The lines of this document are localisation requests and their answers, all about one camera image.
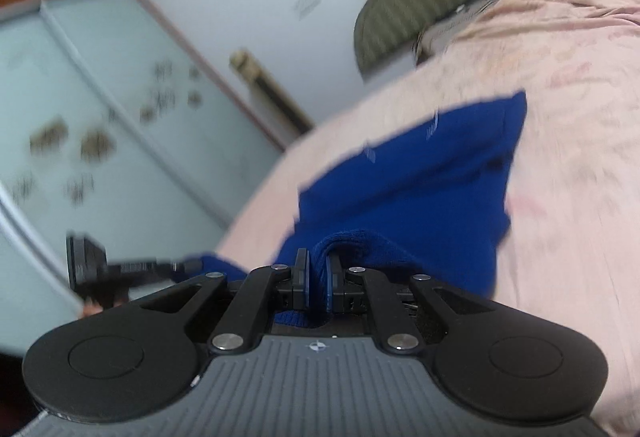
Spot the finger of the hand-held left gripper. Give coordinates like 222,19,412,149
170,255,204,279

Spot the blue beaded sweater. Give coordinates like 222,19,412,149
199,89,529,329

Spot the flower print wardrobe door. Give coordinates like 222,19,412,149
0,0,296,358

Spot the white wall socket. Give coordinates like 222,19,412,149
291,0,324,21

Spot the person's left hand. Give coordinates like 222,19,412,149
81,297,128,318

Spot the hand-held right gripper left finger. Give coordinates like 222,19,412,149
136,247,312,355

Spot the gold tower air conditioner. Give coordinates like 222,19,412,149
228,48,314,138

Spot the pink floral bed blanket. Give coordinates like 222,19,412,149
215,0,640,437

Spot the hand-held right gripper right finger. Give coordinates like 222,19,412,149
325,255,495,355

